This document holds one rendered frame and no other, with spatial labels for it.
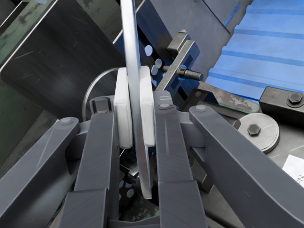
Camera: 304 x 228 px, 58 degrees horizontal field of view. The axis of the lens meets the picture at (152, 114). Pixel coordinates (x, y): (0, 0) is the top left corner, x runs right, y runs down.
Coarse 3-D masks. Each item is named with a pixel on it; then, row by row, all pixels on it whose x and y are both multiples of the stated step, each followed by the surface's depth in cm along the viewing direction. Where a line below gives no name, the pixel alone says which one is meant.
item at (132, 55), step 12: (120, 0) 18; (132, 0) 40; (132, 12) 18; (132, 24) 18; (132, 36) 18; (132, 48) 18; (132, 60) 18; (132, 72) 18; (132, 84) 18; (132, 96) 18; (132, 108) 18; (132, 120) 19; (144, 156) 20; (144, 168) 21; (144, 180) 22; (144, 192) 24
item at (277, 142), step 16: (224, 112) 40; (240, 112) 38; (240, 128) 36; (256, 128) 34; (272, 128) 34; (288, 128) 34; (256, 144) 34; (272, 144) 33; (288, 144) 33; (192, 160) 34; (272, 160) 33; (288, 160) 32; (208, 176) 33; (208, 192) 34; (208, 208) 34; (224, 208) 33; (224, 224) 32; (240, 224) 31
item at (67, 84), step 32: (64, 0) 35; (32, 32) 33; (64, 32) 36; (96, 32) 39; (0, 64) 32; (32, 64) 34; (64, 64) 37; (96, 64) 41; (32, 96) 35; (64, 96) 38; (96, 96) 42
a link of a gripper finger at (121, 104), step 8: (120, 72) 20; (120, 80) 18; (120, 88) 17; (120, 96) 16; (128, 96) 18; (120, 104) 15; (128, 104) 16; (120, 112) 15; (128, 112) 16; (120, 120) 15; (128, 120) 15; (120, 128) 16; (128, 128) 16; (120, 136) 16; (128, 136) 16; (120, 144) 16; (128, 144) 16
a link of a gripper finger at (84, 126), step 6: (114, 96) 18; (84, 126) 14; (78, 132) 14; (84, 132) 14; (78, 138) 14; (84, 138) 14; (72, 144) 14; (78, 144) 14; (84, 144) 14; (66, 150) 14; (72, 150) 14; (78, 150) 14; (66, 156) 14; (72, 156) 14; (78, 156) 14
